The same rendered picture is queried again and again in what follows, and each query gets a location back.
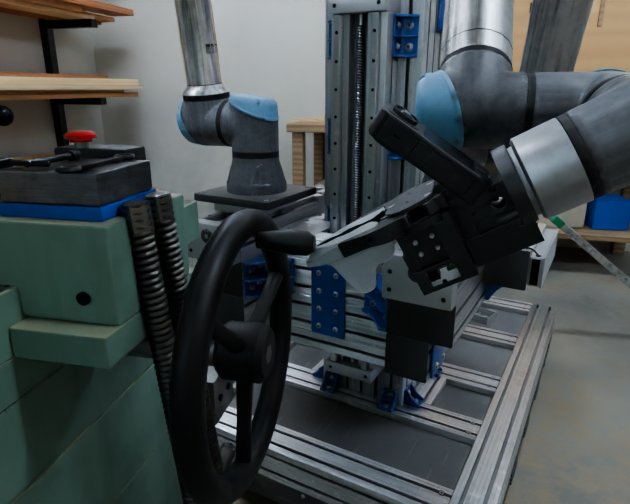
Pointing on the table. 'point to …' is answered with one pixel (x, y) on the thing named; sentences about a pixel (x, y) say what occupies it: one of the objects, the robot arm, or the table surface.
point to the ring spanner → (93, 163)
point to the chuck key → (48, 159)
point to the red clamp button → (80, 136)
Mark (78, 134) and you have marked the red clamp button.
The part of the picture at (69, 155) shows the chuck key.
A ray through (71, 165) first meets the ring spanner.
